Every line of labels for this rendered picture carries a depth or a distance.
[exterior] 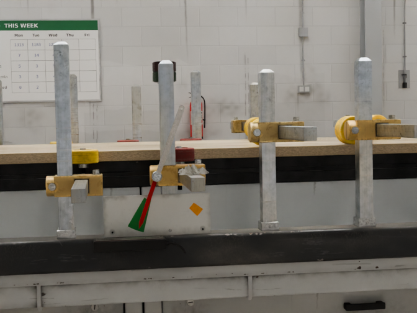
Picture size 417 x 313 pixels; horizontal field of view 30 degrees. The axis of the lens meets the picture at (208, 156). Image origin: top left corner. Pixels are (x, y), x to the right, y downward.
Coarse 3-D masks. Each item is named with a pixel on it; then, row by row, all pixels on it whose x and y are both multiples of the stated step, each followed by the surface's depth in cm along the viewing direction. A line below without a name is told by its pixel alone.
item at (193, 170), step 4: (192, 164) 173; (184, 168) 176; (188, 168) 170; (192, 168) 172; (196, 168) 174; (200, 168) 172; (204, 168) 171; (180, 172) 173; (184, 172) 170; (188, 172) 169; (192, 172) 170; (196, 172) 171; (200, 172) 170; (204, 172) 170
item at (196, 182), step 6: (198, 174) 173; (180, 180) 187; (186, 180) 172; (192, 180) 163; (198, 180) 163; (204, 180) 163; (186, 186) 173; (192, 186) 163; (198, 186) 163; (204, 186) 164
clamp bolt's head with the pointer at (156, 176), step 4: (156, 176) 187; (160, 176) 187; (156, 180) 188; (152, 184) 188; (152, 188) 188; (152, 192) 189; (148, 196) 188; (148, 200) 188; (148, 204) 189; (144, 208) 188; (144, 212) 188; (144, 216) 189; (140, 220) 188; (140, 224) 189
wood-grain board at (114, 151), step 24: (48, 144) 272; (72, 144) 267; (96, 144) 262; (120, 144) 258; (144, 144) 253; (192, 144) 244; (216, 144) 240; (240, 144) 236; (288, 144) 229; (312, 144) 225; (336, 144) 222; (384, 144) 218; (408, 144) 219
